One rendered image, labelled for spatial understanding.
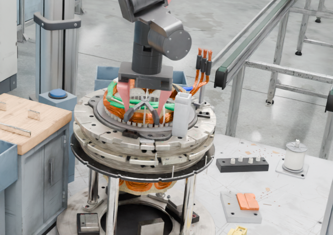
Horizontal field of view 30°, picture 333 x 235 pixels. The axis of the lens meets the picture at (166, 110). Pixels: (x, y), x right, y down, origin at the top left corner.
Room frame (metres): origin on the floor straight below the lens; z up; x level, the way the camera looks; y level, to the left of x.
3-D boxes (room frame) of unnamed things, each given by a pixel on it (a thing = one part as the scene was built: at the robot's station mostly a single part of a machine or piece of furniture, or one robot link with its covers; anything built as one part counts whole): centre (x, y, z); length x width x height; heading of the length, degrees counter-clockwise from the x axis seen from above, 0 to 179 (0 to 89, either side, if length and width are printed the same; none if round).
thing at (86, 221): (1.22, 0.15, 0.83); 0.05 x 0.04 x 0.02; 12
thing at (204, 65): (1.31, -0.07, 1.21); 0.04 x 0.04 x 0.03; 74
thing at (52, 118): (1.25, 0.34, 1.05); 0.20 x 0.19 x 0.02; 160
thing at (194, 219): (1.32, -0.06, 0.81); 0.08 x 0.05 x 0.01; 38
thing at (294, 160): (1.65, -0.40, 0.82); 0.06 x 0.06 x 0.06
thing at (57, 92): (1.46, 0.28, 1.04); 0.04 x 0.04 x 0.01
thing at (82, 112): (1.27, 0.05, 1.09); 0.32 x 0.32 x 0.01
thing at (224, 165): (1.63, -0.24, 0.79); 0.15 x 0.05 x 0.02; 105
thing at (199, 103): (1.34, -0.07, 1.15); 0.03 x 0.02 x 0.12; 156
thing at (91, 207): (1.33, 0.16, 0.81); 0.07 x 0.03 x 0.01; 156
